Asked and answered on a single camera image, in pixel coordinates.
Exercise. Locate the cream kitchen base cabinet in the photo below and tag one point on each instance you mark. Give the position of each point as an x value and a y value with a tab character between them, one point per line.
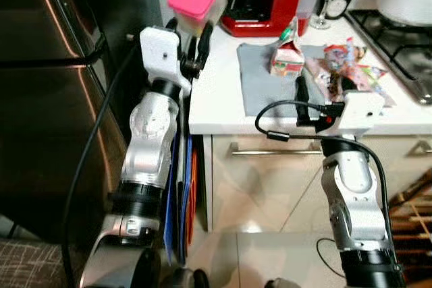
270	193

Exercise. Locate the colourful snack packet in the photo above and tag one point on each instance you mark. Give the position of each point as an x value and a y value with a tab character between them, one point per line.
341	52
368	75

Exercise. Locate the dark robot foot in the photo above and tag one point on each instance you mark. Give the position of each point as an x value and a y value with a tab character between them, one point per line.
185	280
278	283

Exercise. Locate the grey woven rug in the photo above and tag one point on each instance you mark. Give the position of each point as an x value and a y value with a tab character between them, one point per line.
27	264

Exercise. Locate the blue flat tray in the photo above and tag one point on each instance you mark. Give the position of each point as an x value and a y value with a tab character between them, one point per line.
172	220

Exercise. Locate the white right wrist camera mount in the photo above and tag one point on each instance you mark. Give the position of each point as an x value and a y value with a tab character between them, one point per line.
361	112

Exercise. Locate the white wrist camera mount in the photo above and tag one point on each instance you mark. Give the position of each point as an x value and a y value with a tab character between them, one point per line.
361	112
162	52

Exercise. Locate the dark steel fridge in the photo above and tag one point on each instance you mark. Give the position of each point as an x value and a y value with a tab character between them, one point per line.
47	112

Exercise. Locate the small milk carton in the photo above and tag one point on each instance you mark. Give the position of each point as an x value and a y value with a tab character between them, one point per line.
287	59

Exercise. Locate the dark robot right foot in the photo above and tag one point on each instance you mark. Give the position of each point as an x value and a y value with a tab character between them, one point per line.
278	283

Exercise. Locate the steel gas stove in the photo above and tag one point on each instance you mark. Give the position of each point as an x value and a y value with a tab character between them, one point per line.
398	52

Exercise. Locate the wooden wine rack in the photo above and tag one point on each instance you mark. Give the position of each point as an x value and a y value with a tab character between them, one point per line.
412	220

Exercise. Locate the orange flat tray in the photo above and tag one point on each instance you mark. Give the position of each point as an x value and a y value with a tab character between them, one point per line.
194	200

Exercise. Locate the grey cloth mat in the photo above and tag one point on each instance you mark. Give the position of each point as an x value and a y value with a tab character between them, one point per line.
260	85

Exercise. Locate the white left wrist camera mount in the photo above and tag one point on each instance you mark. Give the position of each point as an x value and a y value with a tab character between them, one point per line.
162	52

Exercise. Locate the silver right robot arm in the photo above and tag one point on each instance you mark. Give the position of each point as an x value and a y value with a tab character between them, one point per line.
354	187

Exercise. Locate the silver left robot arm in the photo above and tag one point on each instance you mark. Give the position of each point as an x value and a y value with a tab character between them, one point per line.
152	139

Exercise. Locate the dark robot left foot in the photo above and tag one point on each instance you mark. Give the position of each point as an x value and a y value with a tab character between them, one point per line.
185	280

